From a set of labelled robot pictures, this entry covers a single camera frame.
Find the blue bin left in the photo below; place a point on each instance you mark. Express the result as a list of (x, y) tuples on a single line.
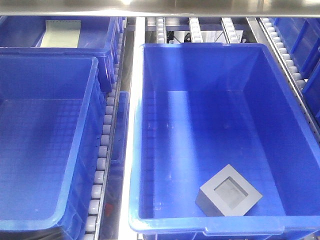
[(51, 120)]

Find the gray square base block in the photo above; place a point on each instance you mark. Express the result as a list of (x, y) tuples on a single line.
[(227, 194)]

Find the blue target bin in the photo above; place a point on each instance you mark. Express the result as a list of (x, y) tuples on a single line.
[(204, 106)]

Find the blue bin with paper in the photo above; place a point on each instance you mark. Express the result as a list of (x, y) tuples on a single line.
[(99, 36)]

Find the white roller track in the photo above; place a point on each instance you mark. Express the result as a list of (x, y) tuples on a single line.
[(98, 191)]

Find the white paper sheet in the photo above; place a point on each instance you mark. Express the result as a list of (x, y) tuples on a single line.
[(61, 34)]

